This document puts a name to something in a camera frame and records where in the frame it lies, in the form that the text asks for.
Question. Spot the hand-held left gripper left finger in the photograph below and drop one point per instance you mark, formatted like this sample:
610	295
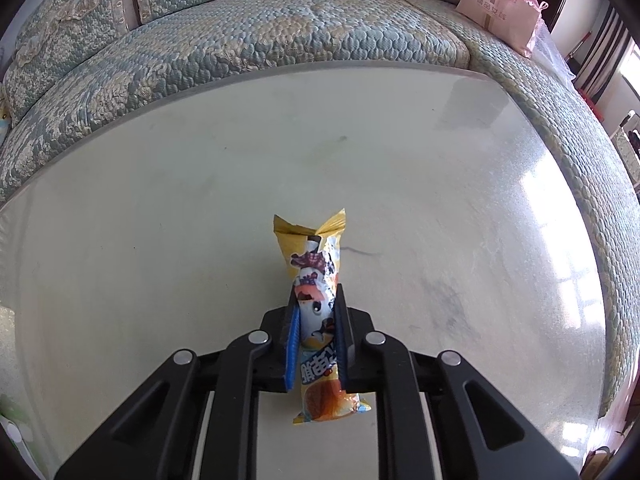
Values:
294	350

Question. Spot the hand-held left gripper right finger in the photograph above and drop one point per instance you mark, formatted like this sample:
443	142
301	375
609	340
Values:
342	340

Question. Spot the yellow snack wrapper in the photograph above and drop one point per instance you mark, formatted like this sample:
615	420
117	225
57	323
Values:
315	265

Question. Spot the quilted floral sofa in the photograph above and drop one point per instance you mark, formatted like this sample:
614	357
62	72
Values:
300	25

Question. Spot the clear plastic bag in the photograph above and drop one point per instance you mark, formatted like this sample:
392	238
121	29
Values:
555	52

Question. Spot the pink gift bag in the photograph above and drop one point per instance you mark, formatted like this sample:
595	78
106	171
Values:
500	5

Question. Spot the striped curtain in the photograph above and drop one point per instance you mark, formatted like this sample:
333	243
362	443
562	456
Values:
605	55

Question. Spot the ruffled sofa cushion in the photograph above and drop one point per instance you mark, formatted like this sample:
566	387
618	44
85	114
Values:
65	25

